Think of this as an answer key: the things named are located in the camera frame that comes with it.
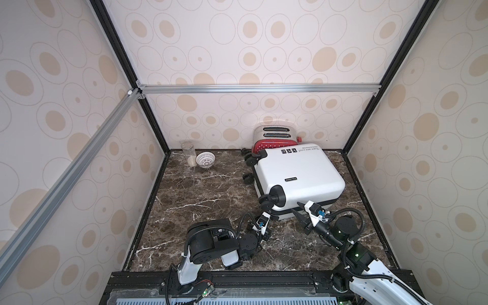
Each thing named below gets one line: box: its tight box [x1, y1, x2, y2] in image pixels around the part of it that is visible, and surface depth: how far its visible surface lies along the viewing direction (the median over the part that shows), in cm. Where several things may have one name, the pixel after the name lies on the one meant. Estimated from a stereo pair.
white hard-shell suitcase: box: [240, 143, 346, 220], surface depth 86 cm
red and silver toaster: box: [251, 124, 302, 154], surface depth 108 cm
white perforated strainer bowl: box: [195, 151, 216, 169], surface depth 115 cm
